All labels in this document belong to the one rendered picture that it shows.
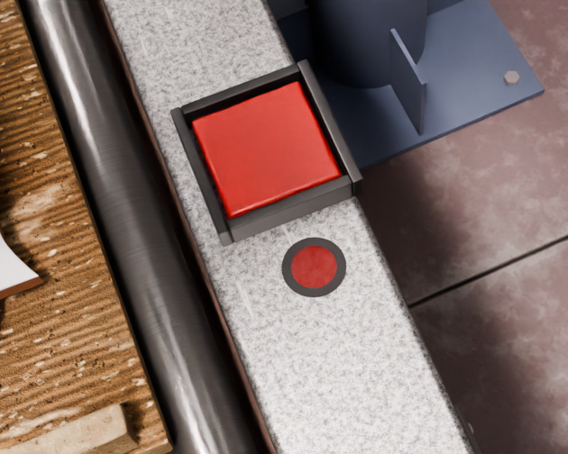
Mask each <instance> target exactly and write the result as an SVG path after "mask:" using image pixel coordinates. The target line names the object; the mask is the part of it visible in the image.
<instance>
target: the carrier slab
mask: <svg viewBox="0 0 568 454"><path fill-rule="evenodd" d="M0 149H1V154H0V223H1V226H2V229H3V232H4V236H5V240H6V242H7V244H8V246H9V248H10V249H11V251H12V252H13V253H14V254H15V255H16V256H17V257H18V258H19V259H20V260H21V261H22V262H23V263H24V264H25V265H26V266H27V267H28V268H30V269H31V270H32V271H33V272H34V273H36V274H37V275H38V276H39V277H40V278H41V280H42V281H43V283H42V284H39V285H37V286H33V287H31V288H28V289H26V290H23V291H21V292H19V293H16V294H14V295H9V296H7V297H5V298H3V299H0V449H4V448H7V447H11V446H13V445H16V444H20V443H23V442H26V441H28V440H31V439H34V438H37V437H39V436H42V435H43V434H46V433H48V432H50V431H53V430H55V429H57V428H59V427H60V426H62V425H63V424H65V423H67V422H71V421H73V420H76V419H77V418H80V417H82V416H85V415H87V414H90V413H92V412H95V411H97V410H100V409H102V408H105V407H107V406H109V405H111V404H120V405H121V406H122V407H123V408H124V409H125V411H126V412H127V414H128V416H129V417H130V419H131V422H132V425H133V429H134V432H135V435H136V438H137V440H138V446H137V447H136V448H134V449H131V450H129V451H127V452H125V453H124V454H165V453H167V452H170V451H172V450H173V446H174V445H173V442H172V439H171V437H170V434H169V430H168V427H167V424H166V422H165V419H164V416H163V414H162V411H161V408H160V404H159V401H158V398H157V396H156V394H155V391H154V388H153V385H152V382H151V379H150V376H149V373H148V370H147V368H146V365H145V362H144V360H143V357H142V353H141V350H140V347H139V344H138V342H137V340H136V337H135V334H134V331H133V327H132V325H131V322H130V319H129V316H128V313H127V311H126V308H125V306H124V301H123V298H122V296H121V293H120V290H119V288H118V285H117V283H116V280H115V275H114V272H113V270H112V268H111V265H110V262H109V259H108V257H107V254H106V252H105V247H104V244H103V242H102V239H101V236H100V234H99V231H98V229H97V226H96V221H95V218H94V216H93V214H92V211H91V208H90V205H89V202H88V200H87V196H86V193H85V190H84V187H83V185H82V182H81V179H80V177H79V174H78V170H77V167H76V164H75V161H74V159H73V157H72V154H71V151H70V148H69V144H68V142H67V139H66V136H65V133H64V131H63V128H62V125H61V123H60V118H59V116H58V113H57V110H56V107H55V105H54V103H53V100H52V97H51V94H50V90H49V88H48V85H47V82H46V79H45V76H44V74H43V71H42V69H41V64H40V62H39V59H38V56H37V53H36V51H35V48H34V46H33V43H32V38H31V35H30V33H29V31H28V28H27V25H26V22H25V20H24V17H23V13H22V10H21V7H20V5H19V2H18V0H0Z"/></svg>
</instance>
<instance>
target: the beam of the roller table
mask: <svg viewBox="0 0 568 454"><path fill-rule="evenodd" d="M102 2H103V4H104V7H105V10H106V13H107V15H108V18H109V20H110V23H111V25H112V27H113V30H114V33H115V37H116V39H117V41H118V44H119V46H120V49H121V51H122V53H123V56H124V60H125V62H126V65H127V67H128V69H129V72H130V74H131V77H132V80H133V83H134V85H135V88H136V91H137V93H138V96H139V98H140V100H141V103H142V107H143V110H144V112H145V114H146V116H147V119H148V122H149V124H150V126H151V130H152V133H153V135H154V138H155V140H156V142H157V145H158V147H159V150H160V154H161V156H162V158H163V161H164V164H165V166H166V169H167V170H168V173H169V177H170V180H171V182H172V185H173V187H174V189H175V192H176V194H177V197H178V200H179V203H180V205H181V208H182V211H183V213H184V215H185V218H186V220H187V223H188V227H189V229H190V231H191V234H192V236H193V239H194V242H195V243H196V246H197V250H198V253H199V255H200V258H201V259H202V262H203V265H204V267H205V270H206V273H207V276H208V278H209V281H210V284H211V286H212V288H213V290H214V293H215V297H216V300H217V302H218V304H219V307H220V309H221V312H222V314H223V317H224V320H225V323H226V326H227V328H228V331H229V332H230V335H231V338H232V340H233V343H234V346H235V349H236V351H237V354H238V356H239V359H240V361H241V363H242V366H243V370H244V373H245V375H246V377H247V379H248V382H249V385H250V387H251V390H252V393H253V396H254V398H255V401H256V404H257V405H258V408H259V410H260V413H261V417H262V419H263V421H264V424H265V427H266V429H267V432H268V434H269V436H270V440H271V443H272V446H273V448H274V450H275V452H276V454H476V451H475V449H474V447H473V446H472V443H471V440H470V438H469V436H468V434H467V432H466V430H465V428H464V426H463V423H462V421H461V419H460V416H459V414H458V413H457V411H456V409H455V407H454V404H453V401H452V399H451V397H450V396H449V393H448V391H447V389H446V387H445V385H444V382H443V379H442V378H441V376H440V374H439V372H438V370H437V367H436V365H435V363H434V361H433V359H432V356H431V354H430V352H429V350H428V348H427V346H426V343H425V341H424V339H423V337H422V335H421V332H420V330H419V329H418V327H417V324H416V321H415V319H414V317H413V315H412V313H411V312H410V309H409V307H408V304H407V302H406V300H405V298H404V296H403V294H402V292H401V290H400V288H399V284H398V282H397V280H396V278H395V277H394V275H393V272H392V270H391V268H390V266H389V263H388V261H387V259H386V257H385V255H384V253H383V251H382V248H381V246H380V244H379V242H378V240H377V237H376V235H375V233H374V231H373V229H372V227H371V224H370V222H369V220H368V218H367V216H366V213H365V212H364V210H363V208H362V205H361V203H360V200H359V198H358V196H353V197H352V198H350V199H347V200H345V201H342V202H340V203H338V204H334V205H331V206H329V207H326V208H324V209H322V210H319V211H317V212H314V213H311V214H308V215H306V216H303V217H300V218H298V219H296V220H294V221H291V222H287V223H284V224H282V225H280V226H277V227H275V228H272V229H270V230H267V231H265V232H261V233H259V234H256V235H254V236H251V237H249V238H247V239H244V240H242V241H237V242H234V243H233V244H231V245H228V246H225V247H223V246H222V244H221V241H220V240H219V237H218V235H217V232H216V230H215V226H214V224H213V222H212V219H211V217H210V214H209V212H208V210H207V207H206V203H205V201H204V198H203V196H202V194H201V192H200V189H199V187H198V184H197V181H196V178H195V176H194V173H193V171H192V168H191V166H190V164H189V162H188V158H187V155H186V153H185V151H184V148H183V146H182V143H181V141H180V138H179V135H178V133H177V130H176V128H175V125H174V122H173V120H172V118H171V115H170V110H171V109H174V108H177V107H180V108H181V106H182V105H184V104H188V103H191V102H193V101H196V100H198V99H200V98H203V97H206V96H208V95H212V94H214V93H217V92H220V91H222V90H225V89H227V88H229V87H232V86H236V85H239V84H241V83H243V82H246V81H249V80H251V79H254V78H256V77H260V76H263V75H265V74H268V73H270V72H272V71H275V70H278V69H280V68H285V67H286V66H289V65H292V64H294V63H296V62H295V60H294V58H293V56H292V54H291V52H290V50H289V46H288V44H287V43H286V41H285V39H284V37H283V35H282V32H281V30H280V28H279V26H278V24H277V21H276V19H275V17H274V15H273V13H272V11H271V9H270V6H269V4H268V2H267V0H102ZM310 237H320V238H324V239H328V240H330V241H332V242H333V243H334V244H336V245H337V246H338V247H339V248H340V249H341V250H342V252H343V254H344V256H345V259H346V267H347V268H346V274H345V277H344V280H343V282H342V284H341V285H339V287H338V288H337V289H335V290H334V292H332V293H331V294H329V295H325V296H321V297H315V298H312V297H305V296H302V295H299V294H297V293H295V292H294V291H292V290H291V289H290V288H289V287H288V286H287V284H286V282H285V281H284V279H283V276H282V272H281V265H282V260H283V258H284V255H285V254H286V252H287V250H288V249H289V248H290V247H291V246H292V245H293V244H294V243H296V242H297V241H300V240H303V239H305V238H310Z"/></svg>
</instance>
